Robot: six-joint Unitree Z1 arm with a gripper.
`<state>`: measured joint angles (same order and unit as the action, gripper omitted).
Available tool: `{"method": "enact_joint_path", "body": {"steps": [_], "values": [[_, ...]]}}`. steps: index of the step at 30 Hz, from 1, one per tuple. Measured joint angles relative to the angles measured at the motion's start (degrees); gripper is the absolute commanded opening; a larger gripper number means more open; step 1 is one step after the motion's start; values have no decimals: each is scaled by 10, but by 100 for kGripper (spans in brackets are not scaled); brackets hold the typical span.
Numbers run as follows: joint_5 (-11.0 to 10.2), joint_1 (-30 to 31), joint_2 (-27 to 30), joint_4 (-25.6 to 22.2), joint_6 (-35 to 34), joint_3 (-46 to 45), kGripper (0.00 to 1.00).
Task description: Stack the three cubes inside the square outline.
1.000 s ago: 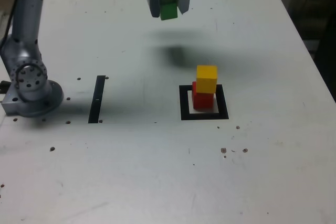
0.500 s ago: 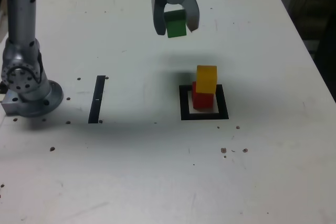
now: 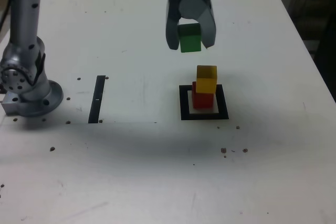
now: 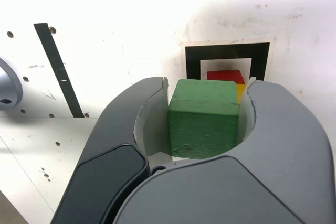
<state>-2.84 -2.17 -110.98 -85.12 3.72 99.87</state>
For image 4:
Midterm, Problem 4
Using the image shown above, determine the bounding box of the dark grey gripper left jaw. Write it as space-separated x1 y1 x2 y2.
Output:
51 76 174 224

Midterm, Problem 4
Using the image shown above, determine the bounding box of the black tape square outline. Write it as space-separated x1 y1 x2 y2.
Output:
184 42 271 82

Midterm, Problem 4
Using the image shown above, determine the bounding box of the yellow cube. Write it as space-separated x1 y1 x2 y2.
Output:
236 83 248 106

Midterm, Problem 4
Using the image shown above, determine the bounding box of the black tape strip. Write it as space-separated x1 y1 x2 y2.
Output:
33 22 86 119

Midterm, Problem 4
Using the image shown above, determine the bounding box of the red cube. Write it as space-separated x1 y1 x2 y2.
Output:
206 69 247 86

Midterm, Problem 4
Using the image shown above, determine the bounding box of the green cube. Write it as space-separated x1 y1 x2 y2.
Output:
167 78 247 160

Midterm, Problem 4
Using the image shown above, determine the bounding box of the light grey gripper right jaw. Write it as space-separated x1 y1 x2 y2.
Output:
112 76 336 224

